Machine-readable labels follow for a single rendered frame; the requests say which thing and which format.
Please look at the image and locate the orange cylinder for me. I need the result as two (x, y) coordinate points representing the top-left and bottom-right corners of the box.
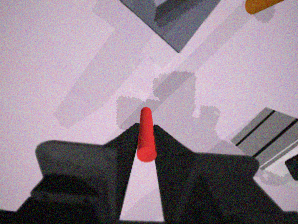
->
(245, 0), (284, 14)

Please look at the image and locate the red peg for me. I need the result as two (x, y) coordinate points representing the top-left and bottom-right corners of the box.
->
(137, 107), (157, 163)

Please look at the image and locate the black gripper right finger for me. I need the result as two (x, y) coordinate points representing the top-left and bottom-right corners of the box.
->
(153, 125), (259, 222)

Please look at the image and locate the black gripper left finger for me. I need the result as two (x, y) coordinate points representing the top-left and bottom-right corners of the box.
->
(35, 123), (140, 220)

